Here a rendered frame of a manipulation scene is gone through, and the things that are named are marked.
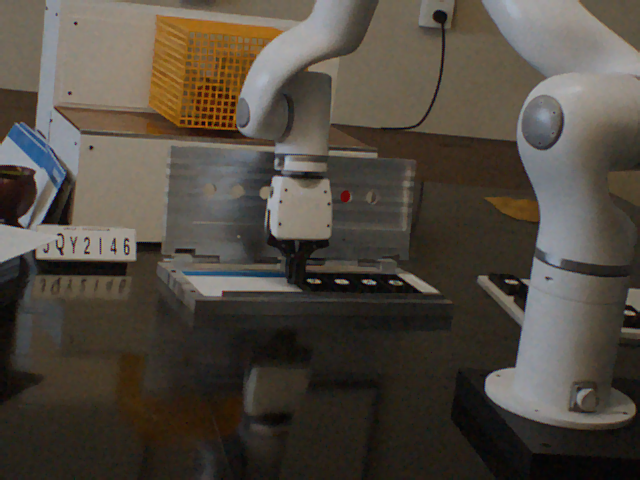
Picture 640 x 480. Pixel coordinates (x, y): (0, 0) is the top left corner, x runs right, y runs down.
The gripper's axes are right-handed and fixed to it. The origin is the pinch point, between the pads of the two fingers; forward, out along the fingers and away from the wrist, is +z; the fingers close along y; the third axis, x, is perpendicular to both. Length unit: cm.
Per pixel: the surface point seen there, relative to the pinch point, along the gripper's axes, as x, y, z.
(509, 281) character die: 5.7, 43.0, 1.3
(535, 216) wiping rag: 60, 82, -9
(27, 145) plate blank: 58, -31, -18
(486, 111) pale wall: 157, 125, -36
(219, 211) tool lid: 10.9, -9.5, -8.7
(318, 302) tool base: -7.0, 1.2, 4.2
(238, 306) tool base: -6.8, -11.9, 4.9
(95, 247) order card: 16.7, -28.0, -1.9
